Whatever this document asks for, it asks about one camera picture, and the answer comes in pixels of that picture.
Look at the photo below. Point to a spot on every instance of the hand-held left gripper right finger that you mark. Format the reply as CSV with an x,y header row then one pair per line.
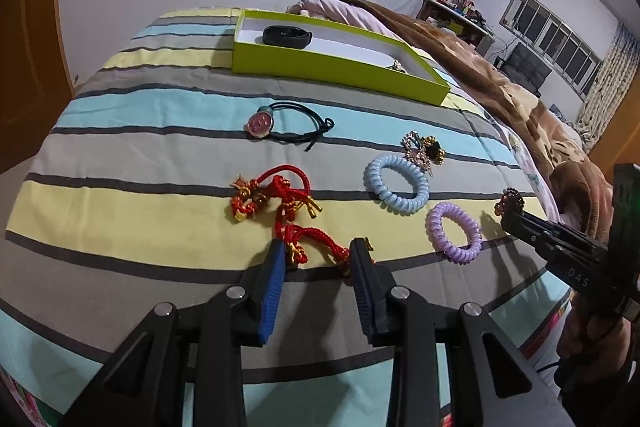
x,y
362,299

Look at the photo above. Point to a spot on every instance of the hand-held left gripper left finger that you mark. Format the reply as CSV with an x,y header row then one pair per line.
x,y
272,292

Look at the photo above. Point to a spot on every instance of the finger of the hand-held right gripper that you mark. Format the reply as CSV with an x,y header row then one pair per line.
x,y
560,238
530,239

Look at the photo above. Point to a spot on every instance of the brown beaded ornament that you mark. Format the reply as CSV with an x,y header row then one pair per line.
x,y
509,202

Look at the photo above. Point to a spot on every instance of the dark gem gold hair clip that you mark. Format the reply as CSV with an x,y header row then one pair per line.
x,y
434,151

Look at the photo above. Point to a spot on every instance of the rhinestone hair clip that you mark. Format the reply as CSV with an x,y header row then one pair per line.
x,y
416,152

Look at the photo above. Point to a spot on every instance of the green cardboard box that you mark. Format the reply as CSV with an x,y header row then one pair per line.
x,y
320,64

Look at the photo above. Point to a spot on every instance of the person's right hand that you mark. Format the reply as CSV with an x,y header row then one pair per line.
x,y
595,337

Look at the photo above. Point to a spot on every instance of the white floral sheet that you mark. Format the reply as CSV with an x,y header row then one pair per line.
x,y
527,167

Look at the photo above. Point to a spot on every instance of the striped bedsheet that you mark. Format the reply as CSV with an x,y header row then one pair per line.
x,y
150,207

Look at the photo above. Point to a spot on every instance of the patterned curtain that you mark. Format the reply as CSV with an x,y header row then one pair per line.
x,y
607,92

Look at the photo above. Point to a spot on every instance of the black chair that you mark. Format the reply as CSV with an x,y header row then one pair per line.
x,y
525,67

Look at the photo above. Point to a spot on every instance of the brown patterned blanket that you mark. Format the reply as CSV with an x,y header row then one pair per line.
x,y
480,72

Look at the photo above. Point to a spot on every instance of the window with bars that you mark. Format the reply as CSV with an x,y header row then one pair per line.
x,y
555,39

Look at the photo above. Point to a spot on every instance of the small charm with loop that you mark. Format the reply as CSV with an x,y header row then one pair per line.
x,y
396,66

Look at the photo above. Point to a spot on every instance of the black wrist band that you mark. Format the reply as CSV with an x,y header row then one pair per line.
x,y
287,36

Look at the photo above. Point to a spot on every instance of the pink quilt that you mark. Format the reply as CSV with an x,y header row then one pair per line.
x,y
345,12

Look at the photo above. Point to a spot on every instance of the wooden door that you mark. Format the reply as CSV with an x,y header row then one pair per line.
x,y
30,57

